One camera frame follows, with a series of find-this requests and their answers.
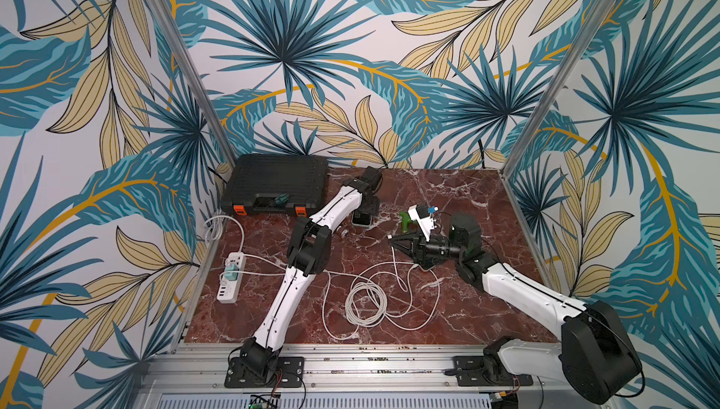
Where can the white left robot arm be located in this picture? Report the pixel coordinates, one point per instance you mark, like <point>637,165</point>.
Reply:
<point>308,254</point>

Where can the green black screwdriver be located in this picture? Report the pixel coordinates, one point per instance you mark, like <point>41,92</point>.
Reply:
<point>281,200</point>

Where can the blue-cased smartphone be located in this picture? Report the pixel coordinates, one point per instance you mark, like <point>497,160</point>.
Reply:
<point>362,219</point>

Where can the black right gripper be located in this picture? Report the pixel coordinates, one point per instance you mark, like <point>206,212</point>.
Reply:
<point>422,248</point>

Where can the white power strip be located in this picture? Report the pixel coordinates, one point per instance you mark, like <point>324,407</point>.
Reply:
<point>231,277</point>

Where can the aluminium frame post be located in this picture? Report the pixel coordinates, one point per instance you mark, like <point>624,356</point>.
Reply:
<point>577,48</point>
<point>163,16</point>

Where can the green plastic fitting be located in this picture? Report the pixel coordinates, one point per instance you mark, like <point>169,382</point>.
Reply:
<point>405,222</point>

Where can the black plastic tool case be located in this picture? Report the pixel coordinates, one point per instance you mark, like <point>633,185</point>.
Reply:
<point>257,179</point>

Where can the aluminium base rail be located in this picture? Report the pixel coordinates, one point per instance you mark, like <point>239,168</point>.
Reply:
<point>197,375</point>

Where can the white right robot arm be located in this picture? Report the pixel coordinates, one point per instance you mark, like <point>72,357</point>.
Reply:
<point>593,353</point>

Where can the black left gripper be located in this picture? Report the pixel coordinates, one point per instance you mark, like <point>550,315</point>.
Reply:
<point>373,208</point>

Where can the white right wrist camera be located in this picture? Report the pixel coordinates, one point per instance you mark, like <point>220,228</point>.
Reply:
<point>425,218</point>

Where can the aluminium frame post left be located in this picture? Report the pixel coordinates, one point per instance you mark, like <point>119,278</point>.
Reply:
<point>163,16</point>

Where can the aluminium frame post right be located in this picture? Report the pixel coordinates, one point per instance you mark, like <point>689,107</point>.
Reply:
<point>577,48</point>

